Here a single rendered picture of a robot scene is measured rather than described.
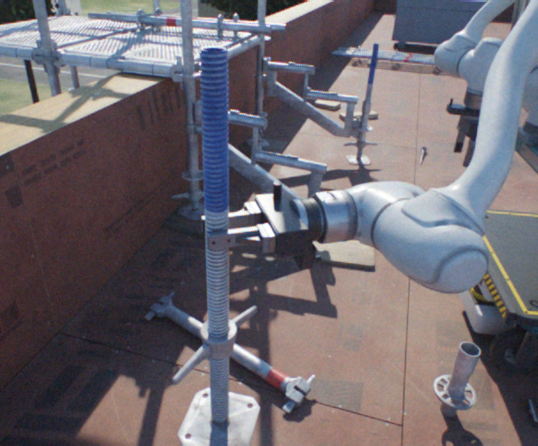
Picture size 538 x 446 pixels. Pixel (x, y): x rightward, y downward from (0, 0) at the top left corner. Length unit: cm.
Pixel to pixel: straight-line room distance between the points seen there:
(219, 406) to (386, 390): 77
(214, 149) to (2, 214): 97
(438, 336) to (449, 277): 125
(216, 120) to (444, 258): 36
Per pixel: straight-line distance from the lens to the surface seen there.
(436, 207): 69
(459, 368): 150
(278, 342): 173
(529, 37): 92
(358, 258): 217
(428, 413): 164
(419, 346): 183
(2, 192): 152
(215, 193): 70
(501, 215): 214
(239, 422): 107
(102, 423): 157
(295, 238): 72
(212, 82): 64
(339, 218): 76
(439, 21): 788
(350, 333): 181
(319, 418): 154
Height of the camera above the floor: 122
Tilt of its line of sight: 31 degrees down
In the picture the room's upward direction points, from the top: 3 degrees clockwise
